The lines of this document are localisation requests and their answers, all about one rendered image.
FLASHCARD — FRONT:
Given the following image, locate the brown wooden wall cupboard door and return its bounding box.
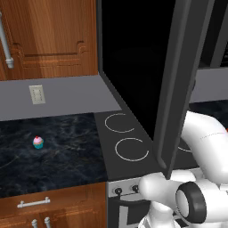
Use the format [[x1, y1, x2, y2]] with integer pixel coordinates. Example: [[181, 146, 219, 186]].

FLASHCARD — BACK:
[[0, 0, 99, 82]]

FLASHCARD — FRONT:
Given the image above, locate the silver drawer handle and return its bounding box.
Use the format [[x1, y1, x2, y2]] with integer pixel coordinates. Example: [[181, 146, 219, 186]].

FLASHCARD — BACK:
[[16, 196, 52, 209]]

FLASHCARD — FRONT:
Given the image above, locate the beige wall socket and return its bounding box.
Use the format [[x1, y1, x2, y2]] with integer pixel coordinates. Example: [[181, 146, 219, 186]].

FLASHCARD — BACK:
[[28, 85, 46, 105]]

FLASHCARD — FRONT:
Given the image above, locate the dark grey microwave door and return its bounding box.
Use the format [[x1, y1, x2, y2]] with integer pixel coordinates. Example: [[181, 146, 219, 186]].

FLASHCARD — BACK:
[[152, 0, 216, 181]]

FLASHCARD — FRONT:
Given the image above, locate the black stove with hob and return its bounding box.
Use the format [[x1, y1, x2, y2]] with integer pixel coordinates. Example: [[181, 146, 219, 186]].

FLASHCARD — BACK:
[[94, 109, 208, 228]]

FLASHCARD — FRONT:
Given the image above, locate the pink and teal cupcake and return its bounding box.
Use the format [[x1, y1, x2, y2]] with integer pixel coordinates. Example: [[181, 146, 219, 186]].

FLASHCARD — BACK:
[[32, 135, 45, 151]]

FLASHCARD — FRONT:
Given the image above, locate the black microwave oven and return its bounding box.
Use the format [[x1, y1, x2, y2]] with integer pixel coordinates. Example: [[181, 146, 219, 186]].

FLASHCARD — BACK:
[[96, 0, 183, 142]]

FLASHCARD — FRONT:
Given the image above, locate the brown wooden drawer front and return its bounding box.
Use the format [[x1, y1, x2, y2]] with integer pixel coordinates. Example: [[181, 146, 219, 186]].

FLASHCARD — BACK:
[[0, 181, 108, 220]]

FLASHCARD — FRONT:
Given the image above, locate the brown wooden base cupboard door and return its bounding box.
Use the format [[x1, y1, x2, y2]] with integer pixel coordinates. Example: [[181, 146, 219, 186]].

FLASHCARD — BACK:
[[0, 214, 43, 228], [40, 208, 108, 228]]

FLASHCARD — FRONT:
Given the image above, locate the silver cupboard door handle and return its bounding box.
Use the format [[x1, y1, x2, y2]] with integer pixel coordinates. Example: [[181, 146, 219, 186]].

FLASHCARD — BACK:
[[0, 12, 15, 69]]

